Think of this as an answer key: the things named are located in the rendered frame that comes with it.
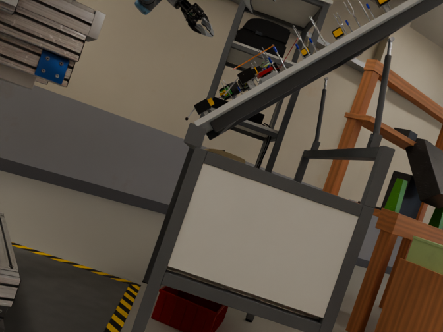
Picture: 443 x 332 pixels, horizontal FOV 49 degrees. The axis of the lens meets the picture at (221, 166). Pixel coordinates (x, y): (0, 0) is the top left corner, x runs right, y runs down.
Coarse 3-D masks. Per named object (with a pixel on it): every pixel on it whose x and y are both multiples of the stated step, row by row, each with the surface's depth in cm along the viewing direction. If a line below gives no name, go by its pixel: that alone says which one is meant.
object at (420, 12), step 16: (432, 0) 167; (400, 16) 167; (416, 16) 167; (368, 32) 166; (384, 32) 166; (352, 48) 166; (368, 48) 213; (320, 64) 166; (336, 64) 253; (288, 80) 165; (304, 80) 166; (256, 96) 165; (272, 96) 165; (240, 112) 165; (256, 112) 251; (224, 128) 189
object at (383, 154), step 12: (372, 144) 167; (312, 156) 244; (324, 156) 221; (336, 156) 202; (348, 156) 186; (360, 156) 172; (372, 156) 160; (384, 156) 153; (300, 168) 267; (372, 168) 156; (384, 168) 153; (300, 180) 267; (372, 180) 153; (372, 192) 153; (372, 204) 153
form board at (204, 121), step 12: (408, 0) 152; (420, 0) 155; (396, 12) 152; (372, 24) 152; (348, 36) 152; (360, 36) 167; (324, 48) 152; (336, 48) 157; (312, 60) 151; (288, 72) 151; (264, 84) 151; (240, 96) 151; (252, 96) 159; (228, 108) 151; (204, 120) 150
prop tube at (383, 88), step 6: (384, 60) 169; (390, 60) 168; (384, 66) 168; (384, 72) 168; (384, 78) 168; (384, 84) 168; (384, 90) 168; (384, 96) 168; (378, 102) 168; (378, 108) 168; (378, 114) 168; (378, 120) 168; (378, 126) 168; (378, 132) 168
